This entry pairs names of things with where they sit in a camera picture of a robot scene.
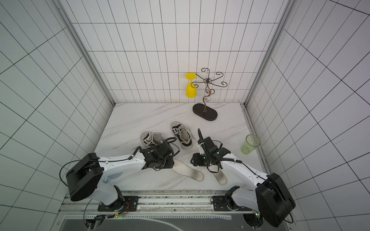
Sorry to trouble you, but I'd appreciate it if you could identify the black white sneaker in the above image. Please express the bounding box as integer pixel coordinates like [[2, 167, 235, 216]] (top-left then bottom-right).
[[140, 131, 166, 148], [171, 121, 193, 150]]

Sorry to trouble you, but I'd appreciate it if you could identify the white insole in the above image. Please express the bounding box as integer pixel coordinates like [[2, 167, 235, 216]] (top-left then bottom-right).
[[172, 159, 204, 182], [208, 166, 227, 185]]

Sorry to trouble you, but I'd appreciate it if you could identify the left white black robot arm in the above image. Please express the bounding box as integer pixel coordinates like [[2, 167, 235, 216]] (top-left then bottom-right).
[[66, 141, 180, 206]]

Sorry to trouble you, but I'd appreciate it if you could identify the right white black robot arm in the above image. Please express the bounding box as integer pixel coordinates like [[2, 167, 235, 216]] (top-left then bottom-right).
[[190, 137, 296, 229]]

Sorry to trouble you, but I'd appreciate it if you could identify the green transparent plastic cup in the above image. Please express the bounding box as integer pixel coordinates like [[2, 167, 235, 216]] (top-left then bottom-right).
[[241, 134, 261, 155]]

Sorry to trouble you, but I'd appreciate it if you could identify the black metal glass rack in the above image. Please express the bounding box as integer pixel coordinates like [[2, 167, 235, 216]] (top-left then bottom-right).
[[192, 67, 228, 121]]

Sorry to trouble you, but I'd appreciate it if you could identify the light blue ceramic mug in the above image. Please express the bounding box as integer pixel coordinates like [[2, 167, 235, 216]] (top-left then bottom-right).
[[102, 172, 122, 185]]

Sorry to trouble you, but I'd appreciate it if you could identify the yellow plastic wine glass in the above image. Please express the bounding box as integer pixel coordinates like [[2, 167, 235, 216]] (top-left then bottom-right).
[[186, 73, 197, 99]]

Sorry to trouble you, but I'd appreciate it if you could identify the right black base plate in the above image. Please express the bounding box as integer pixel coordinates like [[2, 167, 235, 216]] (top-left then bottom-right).
[[210, 196, 252, 212]]

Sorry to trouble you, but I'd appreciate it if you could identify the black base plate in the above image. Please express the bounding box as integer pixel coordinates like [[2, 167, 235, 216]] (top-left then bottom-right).
[[210, 196, 252, 212], [97, 196, 139, 212]]

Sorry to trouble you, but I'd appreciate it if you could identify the aluminium rail frame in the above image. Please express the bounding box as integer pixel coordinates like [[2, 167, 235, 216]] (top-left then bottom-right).
[[59, 190, 265, 220]]

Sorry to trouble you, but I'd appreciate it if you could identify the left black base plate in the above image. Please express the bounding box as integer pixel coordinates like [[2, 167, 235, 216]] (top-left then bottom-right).
[[97, 196, 139, 212]]

